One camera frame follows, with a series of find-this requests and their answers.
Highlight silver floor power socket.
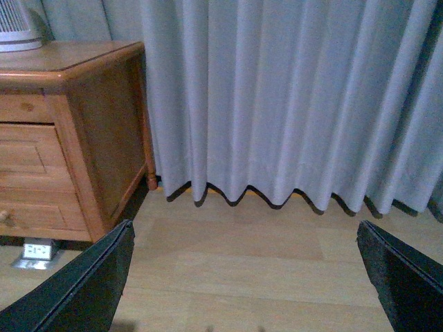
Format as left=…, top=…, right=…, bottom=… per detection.
left=11, top=237, right=60, bottom=270

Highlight wooden drawer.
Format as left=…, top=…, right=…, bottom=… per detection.
left=1, top=124, right=75, bottom=192
left=1, top=189, right=91, bottom=241

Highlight white cylindrical air purifier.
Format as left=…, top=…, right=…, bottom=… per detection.
left=1, top=0, right=53, bottom=53

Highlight wooden nightstand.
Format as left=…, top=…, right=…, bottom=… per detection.
left=1, top=41, right=157, bottom=242

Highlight grey curtain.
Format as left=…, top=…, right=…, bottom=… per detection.
left=40, top=0, right=443, bottom=222

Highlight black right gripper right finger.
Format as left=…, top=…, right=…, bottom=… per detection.
left=356, top=220, right=442, bottom=331

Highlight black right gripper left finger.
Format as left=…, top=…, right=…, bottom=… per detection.
left=1, top=220, right=135, bottom=331

